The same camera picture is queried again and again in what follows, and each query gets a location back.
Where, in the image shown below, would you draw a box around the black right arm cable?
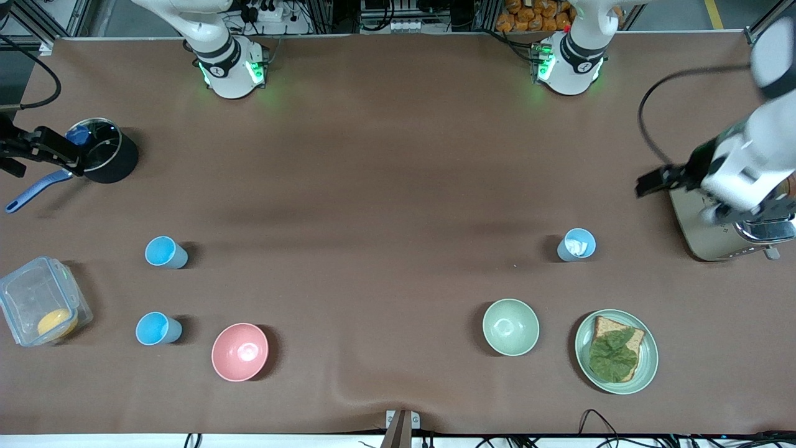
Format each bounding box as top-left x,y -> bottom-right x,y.
0,34 -> 62,110

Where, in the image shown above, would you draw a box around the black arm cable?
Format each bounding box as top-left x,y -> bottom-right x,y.
638,65 -> 757,167
0,34 -> 62,110

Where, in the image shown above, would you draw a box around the green lettuce leaf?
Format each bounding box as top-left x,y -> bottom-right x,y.
588,329 -> 639,381

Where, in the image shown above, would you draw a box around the metal table bracket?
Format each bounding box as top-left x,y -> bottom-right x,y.
386,409 -> 421,448

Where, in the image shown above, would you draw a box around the clear plastic food container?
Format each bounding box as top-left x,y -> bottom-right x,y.
0,256 -> 94,347

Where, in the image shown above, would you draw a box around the pale grey-blue plastic cup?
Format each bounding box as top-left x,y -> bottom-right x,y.
557,228 -> 596,263

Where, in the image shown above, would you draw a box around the brown bread slice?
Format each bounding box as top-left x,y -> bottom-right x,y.
590,315 -> 646,382

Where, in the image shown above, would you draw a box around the pink bowl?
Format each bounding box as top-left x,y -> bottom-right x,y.
211,322 -> 269,382

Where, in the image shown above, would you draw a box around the pale green plate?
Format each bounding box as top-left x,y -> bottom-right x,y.
575,309 -> 659,395

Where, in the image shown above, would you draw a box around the white power strip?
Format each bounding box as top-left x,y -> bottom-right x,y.
244,2 -> 284,23

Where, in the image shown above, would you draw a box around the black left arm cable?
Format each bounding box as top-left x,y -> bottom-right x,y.
638,65 -> 757,167

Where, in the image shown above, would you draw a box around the black looped cable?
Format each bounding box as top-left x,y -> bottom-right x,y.
578,409 -> 624,440

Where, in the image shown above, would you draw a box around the orange round food piece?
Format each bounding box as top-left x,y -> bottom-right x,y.
37,309 -> 79,340

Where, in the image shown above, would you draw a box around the beige chrome toaster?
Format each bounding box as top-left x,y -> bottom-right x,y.
669,177 -> 796,262

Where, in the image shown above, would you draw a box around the bright blue plastic cup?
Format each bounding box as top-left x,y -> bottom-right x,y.
136,312 -> 183,346
145,236 -> 188,269

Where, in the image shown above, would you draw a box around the pale green bowl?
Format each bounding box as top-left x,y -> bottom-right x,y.
483,299 -> 540,357

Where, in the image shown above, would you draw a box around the orange snack bags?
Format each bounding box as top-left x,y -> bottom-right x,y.
496,0 -> 574,33

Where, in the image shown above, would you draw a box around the black saucepan blue handle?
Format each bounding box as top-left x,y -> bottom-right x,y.
5,117 -> 139,214

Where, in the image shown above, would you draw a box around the aluminium frame profile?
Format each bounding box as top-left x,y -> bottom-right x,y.
746,0 -> 796,45
0,0 -> 83,39

